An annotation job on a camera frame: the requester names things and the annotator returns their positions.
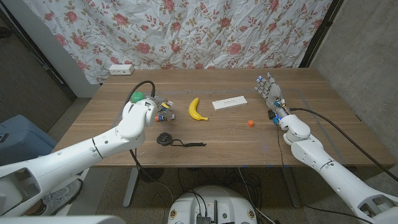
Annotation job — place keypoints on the grey table leg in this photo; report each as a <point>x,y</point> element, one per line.
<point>291,186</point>
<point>130,186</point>

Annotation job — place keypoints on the green toy apple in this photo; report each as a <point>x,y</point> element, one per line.
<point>137,96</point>

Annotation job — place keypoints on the white power strip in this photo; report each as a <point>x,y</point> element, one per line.
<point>120,69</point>

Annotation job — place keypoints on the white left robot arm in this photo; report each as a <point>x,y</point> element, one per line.
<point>93,152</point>

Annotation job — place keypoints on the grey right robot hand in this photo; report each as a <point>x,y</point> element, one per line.
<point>272,91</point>

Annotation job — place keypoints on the floral curtain backdrop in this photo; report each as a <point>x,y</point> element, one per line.
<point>186,34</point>

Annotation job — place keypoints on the black round floor object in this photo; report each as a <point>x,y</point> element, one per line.
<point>151,175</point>

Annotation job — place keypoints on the white stylus pen box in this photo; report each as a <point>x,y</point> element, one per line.
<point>230,102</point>

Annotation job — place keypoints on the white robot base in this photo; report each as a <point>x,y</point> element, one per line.
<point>211,202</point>

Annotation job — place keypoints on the glue stick with blue label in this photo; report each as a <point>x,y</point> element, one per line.
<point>160,118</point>

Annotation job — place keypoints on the orange glue stick cap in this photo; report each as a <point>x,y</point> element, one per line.
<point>250,124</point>

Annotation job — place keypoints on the grey sneaker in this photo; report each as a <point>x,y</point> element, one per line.
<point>59,197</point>

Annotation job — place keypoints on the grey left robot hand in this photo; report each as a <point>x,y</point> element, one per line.
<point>160,101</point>

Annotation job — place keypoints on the black backdrop pole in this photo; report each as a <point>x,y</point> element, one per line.
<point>320,31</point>

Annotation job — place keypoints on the yellow toy banana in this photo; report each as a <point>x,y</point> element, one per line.
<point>193,112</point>

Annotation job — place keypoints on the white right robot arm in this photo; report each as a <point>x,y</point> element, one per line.
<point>339,177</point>

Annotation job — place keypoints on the blue plastic bin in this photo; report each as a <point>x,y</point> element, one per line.
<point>21,140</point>

